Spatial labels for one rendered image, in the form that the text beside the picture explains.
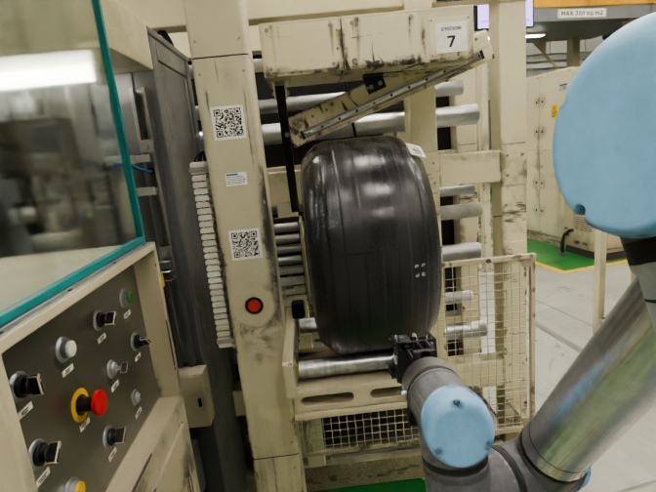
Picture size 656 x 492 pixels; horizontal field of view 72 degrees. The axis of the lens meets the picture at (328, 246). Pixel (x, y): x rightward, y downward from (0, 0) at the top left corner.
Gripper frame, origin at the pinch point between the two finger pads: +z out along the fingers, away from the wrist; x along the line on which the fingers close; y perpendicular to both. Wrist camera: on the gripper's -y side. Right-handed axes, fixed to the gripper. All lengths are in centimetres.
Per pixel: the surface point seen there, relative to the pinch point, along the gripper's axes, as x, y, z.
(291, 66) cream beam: 17, 72, 41
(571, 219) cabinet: -268, -13, 398
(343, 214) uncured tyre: 9.4, 30.1, 3.5
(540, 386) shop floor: -102, -82, 152
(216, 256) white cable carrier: 41, 22, 22
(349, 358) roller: 10.2, -5.9, 17.9
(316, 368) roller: 18.6, -7.1, 17.1
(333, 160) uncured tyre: 9.8, 42.0, 11.8
